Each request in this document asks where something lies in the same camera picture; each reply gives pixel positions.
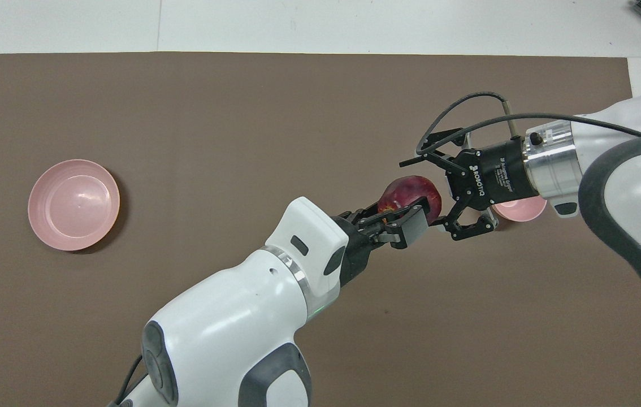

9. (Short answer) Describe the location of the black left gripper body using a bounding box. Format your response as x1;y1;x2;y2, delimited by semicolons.
334;210;390;289

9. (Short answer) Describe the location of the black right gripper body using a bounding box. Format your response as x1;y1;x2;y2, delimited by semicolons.
443;138;537;209

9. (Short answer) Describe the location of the dark red apple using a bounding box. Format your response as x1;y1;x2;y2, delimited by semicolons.
378;175;443;224

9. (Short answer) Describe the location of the pink bowl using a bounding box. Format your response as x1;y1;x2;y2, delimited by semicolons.
490;194;548;223

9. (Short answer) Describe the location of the pink plate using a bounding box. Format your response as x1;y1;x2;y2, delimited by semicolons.
28;159;121;252

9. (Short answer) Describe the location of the brown table mat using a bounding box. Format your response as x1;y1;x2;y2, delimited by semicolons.
0;52;641;407

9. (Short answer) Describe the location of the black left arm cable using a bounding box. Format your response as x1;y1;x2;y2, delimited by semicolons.
107;353;149;407

